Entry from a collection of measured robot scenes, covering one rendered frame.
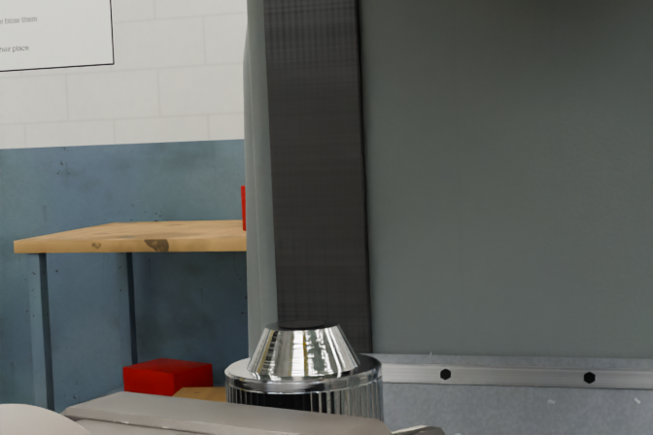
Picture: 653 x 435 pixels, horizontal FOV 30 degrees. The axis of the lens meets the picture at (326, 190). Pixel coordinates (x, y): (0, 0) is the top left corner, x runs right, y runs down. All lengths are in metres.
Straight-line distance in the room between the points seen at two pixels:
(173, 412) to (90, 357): 4.97
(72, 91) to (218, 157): 0.72
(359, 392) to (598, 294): 0.38
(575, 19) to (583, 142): 0.07
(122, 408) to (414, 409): 0.40
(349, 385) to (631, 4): 0.41
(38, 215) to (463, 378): 4.67
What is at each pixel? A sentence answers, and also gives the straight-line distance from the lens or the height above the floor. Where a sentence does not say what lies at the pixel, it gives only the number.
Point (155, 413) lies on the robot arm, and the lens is 0.34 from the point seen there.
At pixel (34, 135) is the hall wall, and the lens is 5.35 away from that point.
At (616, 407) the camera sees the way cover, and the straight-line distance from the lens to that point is 0.72.
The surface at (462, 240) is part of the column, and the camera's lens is 0.73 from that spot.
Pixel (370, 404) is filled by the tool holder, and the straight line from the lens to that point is 0.36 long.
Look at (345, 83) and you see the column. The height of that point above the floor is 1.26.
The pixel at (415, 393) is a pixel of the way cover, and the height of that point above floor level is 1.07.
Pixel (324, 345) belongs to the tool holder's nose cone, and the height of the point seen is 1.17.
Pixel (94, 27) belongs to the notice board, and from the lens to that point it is 5.21.
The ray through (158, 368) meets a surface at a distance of 4.78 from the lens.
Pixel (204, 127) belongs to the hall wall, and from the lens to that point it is 4.98.
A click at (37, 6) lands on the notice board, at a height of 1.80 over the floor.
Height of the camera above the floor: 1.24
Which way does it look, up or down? 3 degrees down
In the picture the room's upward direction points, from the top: 2 degrees counter-clockwise
